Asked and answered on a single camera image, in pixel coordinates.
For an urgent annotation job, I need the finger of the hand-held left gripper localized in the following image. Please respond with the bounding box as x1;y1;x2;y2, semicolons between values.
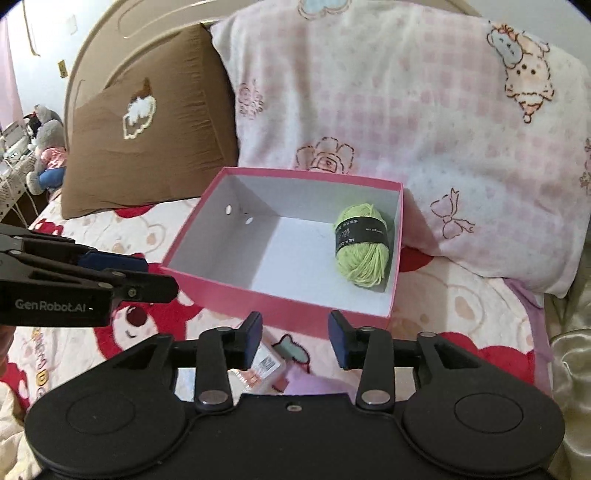
0;225;149;277
0;252;180;304

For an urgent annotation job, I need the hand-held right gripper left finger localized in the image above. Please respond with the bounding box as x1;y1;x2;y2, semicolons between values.
104;311;264;414

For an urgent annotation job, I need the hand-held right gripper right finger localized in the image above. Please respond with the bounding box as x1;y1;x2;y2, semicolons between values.
327;310;485;412

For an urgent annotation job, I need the clear plastic box orange label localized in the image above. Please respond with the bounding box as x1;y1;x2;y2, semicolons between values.
231;339;289;395

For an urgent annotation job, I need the pink cardboard box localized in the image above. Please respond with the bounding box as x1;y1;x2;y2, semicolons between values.
159;167;405;340

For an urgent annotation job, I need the green yarn ball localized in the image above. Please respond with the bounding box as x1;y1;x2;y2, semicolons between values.
333;203;389;284

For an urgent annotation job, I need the brown pillow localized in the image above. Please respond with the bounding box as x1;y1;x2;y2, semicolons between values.
61;23;238;220

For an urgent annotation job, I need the white bedside furniture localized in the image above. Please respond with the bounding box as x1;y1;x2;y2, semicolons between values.
0;121;40;224

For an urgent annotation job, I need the bear print blanket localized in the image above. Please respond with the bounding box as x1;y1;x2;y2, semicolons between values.
0;194;552;480

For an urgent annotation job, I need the grey plush toy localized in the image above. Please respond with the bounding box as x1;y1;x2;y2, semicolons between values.
25;105;68;195

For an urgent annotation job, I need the pink curtain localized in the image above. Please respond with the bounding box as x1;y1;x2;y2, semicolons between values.
0;18;24;121

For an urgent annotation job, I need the beige satin curtain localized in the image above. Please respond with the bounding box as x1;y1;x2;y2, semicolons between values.
545;295;591;480

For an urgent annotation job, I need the pink checked pillow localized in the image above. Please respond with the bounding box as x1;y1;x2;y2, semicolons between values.
210;0;591;298

